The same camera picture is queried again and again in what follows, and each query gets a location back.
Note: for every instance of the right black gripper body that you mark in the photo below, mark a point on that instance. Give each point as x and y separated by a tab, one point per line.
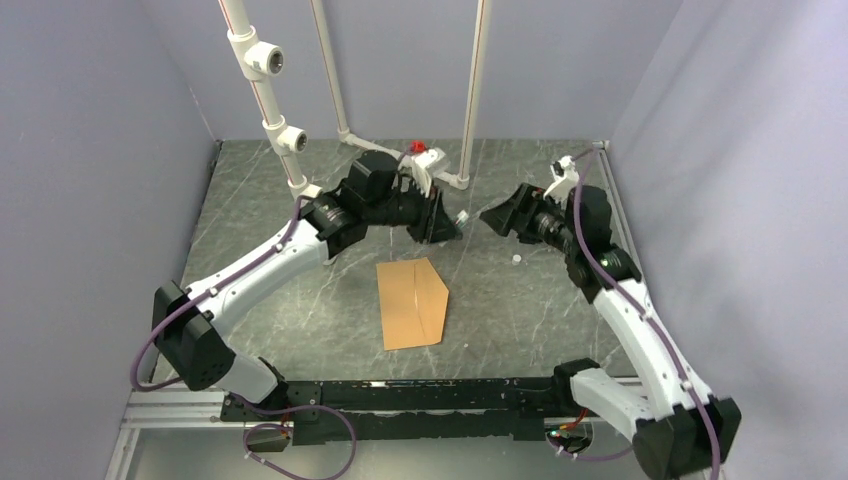
546	223

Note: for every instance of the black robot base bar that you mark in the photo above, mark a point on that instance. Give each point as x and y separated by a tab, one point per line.
321	411

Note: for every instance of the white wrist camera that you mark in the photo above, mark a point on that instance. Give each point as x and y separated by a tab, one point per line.
424	164
565	178

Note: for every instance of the white PVC pipe frame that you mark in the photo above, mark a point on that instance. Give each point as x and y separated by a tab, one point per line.
363	67

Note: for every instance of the brown paper envelope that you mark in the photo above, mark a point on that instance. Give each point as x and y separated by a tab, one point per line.
413	304

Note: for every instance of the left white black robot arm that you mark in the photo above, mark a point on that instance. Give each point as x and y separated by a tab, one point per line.
190	324

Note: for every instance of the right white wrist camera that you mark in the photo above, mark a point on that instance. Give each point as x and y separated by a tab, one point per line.
565	178

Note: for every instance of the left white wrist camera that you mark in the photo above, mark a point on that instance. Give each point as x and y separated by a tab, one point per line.
424	164

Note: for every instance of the green white glue stick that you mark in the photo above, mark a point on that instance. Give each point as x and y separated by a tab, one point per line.
461	219

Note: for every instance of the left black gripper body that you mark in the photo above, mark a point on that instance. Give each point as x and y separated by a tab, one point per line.
412	210

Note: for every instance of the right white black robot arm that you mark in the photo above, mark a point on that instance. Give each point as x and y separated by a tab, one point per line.
679	426

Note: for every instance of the aluminium rail frame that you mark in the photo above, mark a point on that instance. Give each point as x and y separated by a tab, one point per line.
503	320

